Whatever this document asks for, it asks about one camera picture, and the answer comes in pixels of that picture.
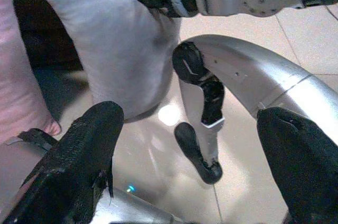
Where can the pink pillow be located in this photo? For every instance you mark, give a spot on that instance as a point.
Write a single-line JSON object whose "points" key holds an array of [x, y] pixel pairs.
{"points": [[16, 81]]}

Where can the silver left robot leg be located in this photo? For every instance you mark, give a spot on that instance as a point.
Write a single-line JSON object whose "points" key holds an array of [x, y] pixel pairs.
{"points": [[137, 208]]}

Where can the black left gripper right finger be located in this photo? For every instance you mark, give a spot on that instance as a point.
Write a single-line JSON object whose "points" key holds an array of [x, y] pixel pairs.
{"points": [[303, 171]]}

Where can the dark brown sofa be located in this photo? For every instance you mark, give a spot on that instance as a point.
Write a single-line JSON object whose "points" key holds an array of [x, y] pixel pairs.
{"points": [[45, 28]]}

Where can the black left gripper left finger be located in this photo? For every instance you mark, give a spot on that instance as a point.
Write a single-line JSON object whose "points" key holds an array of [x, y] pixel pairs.
{"points": [[79, 160]]}

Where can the white square pillow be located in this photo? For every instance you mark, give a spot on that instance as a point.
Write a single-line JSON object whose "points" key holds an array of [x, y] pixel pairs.
{"points": [[113, 49]]}

